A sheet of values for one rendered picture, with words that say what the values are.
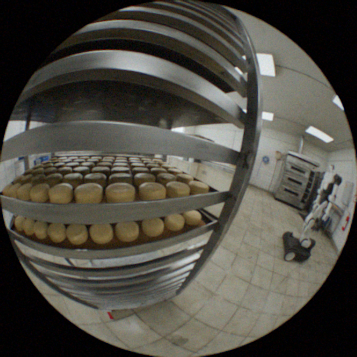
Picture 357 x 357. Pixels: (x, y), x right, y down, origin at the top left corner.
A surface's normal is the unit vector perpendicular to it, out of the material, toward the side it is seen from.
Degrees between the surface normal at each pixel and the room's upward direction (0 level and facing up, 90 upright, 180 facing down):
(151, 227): 0
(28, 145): 90
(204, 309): 0
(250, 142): 90
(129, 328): 0
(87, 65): 90
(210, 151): 90
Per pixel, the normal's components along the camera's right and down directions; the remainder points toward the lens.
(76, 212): 0.48, 0.34
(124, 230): 0.17, -0.94
